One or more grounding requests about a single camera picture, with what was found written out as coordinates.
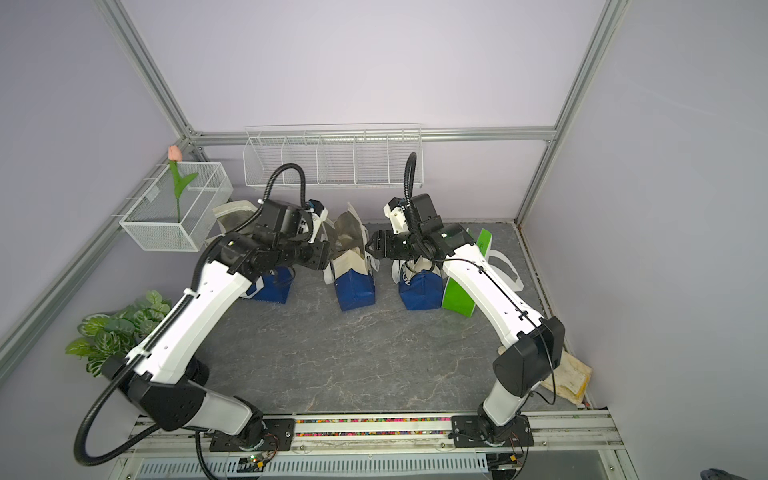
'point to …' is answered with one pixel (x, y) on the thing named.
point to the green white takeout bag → (457, 299)
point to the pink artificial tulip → (180, 183)
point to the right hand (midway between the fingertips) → (375, 245)
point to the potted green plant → (105, 335)
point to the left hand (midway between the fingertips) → (322, 249)
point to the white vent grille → (225, 467)
